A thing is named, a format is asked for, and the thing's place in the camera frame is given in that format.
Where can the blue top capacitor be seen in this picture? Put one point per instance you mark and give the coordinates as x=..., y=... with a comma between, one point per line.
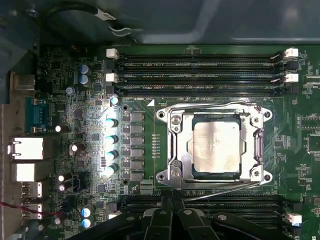
x=110, y=155
x=110, y=170
x=110, y=123
x=86, y=212
x=114, y=100
x=84, y=69
x=86, y=222
x=111, y=140
x=84, y=80

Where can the silver USB port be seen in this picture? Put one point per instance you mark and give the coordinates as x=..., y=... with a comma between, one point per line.
x=23, y=172

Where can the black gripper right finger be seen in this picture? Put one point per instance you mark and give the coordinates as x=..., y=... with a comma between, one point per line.
x=186, y=231

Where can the silver network port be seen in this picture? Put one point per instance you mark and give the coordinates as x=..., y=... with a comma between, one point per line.
x=27, y=148

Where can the black clip RAM slot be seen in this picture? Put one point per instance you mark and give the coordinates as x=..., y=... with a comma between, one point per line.
x=175, y=90
x=237, y=203
x=175, y=67

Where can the CPU socket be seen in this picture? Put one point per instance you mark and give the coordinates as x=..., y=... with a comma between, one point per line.
x=258, y=145

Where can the white clip RAM slot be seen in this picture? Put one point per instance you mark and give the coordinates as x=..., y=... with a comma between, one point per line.
x=175, y=78
x=250, y=214
x=175, y=57

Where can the metal socket cover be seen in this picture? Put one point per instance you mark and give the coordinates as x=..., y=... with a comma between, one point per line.
x=183, y=147

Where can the blue serial port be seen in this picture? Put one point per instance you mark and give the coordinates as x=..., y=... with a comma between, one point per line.
x=40, y=115

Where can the silver CPU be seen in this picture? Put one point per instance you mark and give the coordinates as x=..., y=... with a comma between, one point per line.
x=215, y=147

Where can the open black PC case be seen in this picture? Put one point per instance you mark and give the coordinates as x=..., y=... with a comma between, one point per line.
x=225, y=20

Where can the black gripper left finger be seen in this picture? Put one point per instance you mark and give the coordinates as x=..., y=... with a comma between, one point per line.
x=162, y=230

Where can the green motherboard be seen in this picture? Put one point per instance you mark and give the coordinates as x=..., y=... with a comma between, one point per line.
x=282, y=120

